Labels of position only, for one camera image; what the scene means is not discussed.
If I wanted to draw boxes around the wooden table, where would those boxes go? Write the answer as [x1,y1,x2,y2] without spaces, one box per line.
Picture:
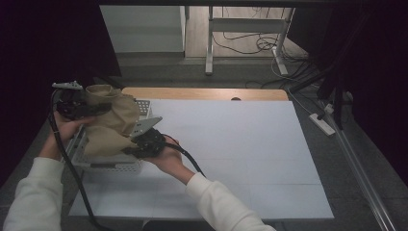
[120,87,290,102]

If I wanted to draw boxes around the khaki pants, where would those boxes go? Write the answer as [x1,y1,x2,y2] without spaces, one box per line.
[82,84,141,159]

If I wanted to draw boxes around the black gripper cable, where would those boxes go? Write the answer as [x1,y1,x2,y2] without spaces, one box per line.
[47,89,114,231]
[163,134,207,178]

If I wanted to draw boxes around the white power strip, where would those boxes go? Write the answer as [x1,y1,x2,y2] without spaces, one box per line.
[308,113,337,138]

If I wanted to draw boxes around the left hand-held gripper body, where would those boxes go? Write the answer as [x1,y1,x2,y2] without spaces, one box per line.
[52,80,88,120]

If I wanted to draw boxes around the tangle of floor cables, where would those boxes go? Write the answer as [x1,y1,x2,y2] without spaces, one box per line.
[211,6,311,65]

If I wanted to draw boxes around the white foam table mat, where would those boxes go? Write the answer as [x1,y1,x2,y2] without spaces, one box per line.
[68,98,335,221]

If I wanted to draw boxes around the white cabinet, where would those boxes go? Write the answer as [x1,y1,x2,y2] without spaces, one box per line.
[99,4,188,54]

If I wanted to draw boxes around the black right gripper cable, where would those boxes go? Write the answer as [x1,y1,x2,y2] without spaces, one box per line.
[163,134,207,178]

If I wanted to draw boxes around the person's right hand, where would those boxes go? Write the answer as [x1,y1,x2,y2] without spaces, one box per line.
[143,136,197,186]

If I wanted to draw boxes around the aluminium rail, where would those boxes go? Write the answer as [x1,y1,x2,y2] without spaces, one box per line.
[320,105,399,231]

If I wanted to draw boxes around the white perforated plastic basket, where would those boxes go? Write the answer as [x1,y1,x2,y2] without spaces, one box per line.
[64,99,152,174]

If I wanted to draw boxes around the white metal desk frame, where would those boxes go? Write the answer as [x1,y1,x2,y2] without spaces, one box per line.
[205,6,298,77]

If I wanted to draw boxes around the person's left hand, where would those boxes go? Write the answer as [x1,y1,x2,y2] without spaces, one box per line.
[50,111,97,147]

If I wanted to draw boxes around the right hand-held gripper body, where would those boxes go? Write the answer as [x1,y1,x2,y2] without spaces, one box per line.
[129,115,167,160]

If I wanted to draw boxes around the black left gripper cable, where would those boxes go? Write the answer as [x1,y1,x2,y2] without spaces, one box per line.
[47,89,114,231]

